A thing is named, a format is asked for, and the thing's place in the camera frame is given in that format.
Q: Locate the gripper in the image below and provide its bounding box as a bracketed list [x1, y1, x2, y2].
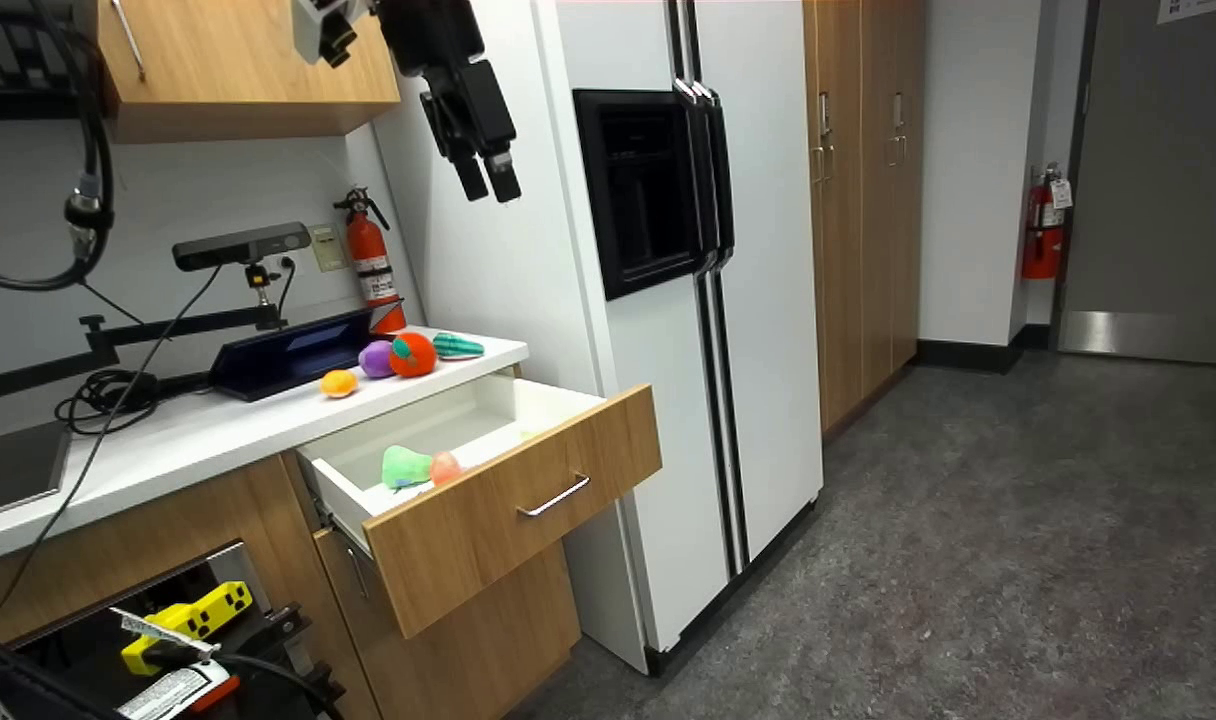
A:
[376, 0, 523, 205]

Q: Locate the wooden drawer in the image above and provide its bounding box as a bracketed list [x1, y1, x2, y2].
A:
[296, 372, 663, 640]

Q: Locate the red fire extinguisher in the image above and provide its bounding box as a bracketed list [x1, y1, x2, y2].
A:
[1020, 162, 1075, 282]
[333, 187, 408, 336]

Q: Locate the white refrigerator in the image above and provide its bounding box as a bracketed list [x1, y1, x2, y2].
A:
[371, 0, 826, 678]

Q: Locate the red plush tomato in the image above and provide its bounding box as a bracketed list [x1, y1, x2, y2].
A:
[388, 331, 438, 379]

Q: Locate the black flat box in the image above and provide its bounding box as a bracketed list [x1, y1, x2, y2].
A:
[209, 307, 376, 403]

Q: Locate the plain refrigerator door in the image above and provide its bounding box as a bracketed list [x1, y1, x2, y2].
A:
[690, 0, 826, 563]

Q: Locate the refrigerator door with dispenser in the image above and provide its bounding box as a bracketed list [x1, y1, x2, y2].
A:
[533, 0, 744, 656]

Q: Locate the green plush pear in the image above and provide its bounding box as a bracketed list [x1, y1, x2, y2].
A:
[381, 445, 435, 492]

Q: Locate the tall wooden cabinet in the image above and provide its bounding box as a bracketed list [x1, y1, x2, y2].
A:
[802, 0, 926, 442]

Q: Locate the black range hood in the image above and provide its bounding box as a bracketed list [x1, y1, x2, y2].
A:
[0, 0, 101, 123]

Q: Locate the wooden base cabinet door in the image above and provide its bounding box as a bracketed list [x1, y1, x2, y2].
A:
[312, 523, 583, 720]

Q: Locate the yellow power strip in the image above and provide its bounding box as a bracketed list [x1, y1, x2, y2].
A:
[120, 581, 255, 678]

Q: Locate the grey door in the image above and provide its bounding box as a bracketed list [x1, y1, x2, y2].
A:
[1056, 0, 1216, 368]

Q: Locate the wooden wall cabinet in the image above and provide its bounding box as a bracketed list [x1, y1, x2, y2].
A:
[93, 0, 402, 144]

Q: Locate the camera on mount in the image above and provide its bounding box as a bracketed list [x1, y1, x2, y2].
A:
[0, 221, 314, 406]

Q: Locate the wall cabinet door handle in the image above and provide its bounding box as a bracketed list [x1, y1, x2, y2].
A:
[110, 0, 148, 83]

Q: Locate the black refrigerator door handle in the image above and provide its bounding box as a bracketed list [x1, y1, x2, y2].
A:
[665, 0, 745, 581]
[682, 0, 755, 577]

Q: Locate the silver drawer handle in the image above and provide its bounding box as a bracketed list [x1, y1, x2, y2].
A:
[515, 473, 592, 520]

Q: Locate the base cabinet door handle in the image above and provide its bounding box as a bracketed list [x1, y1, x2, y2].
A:
[339, 530, 372, 603]

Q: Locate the coil of black cable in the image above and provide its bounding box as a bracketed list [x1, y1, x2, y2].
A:
[54, 367, 162, 437]

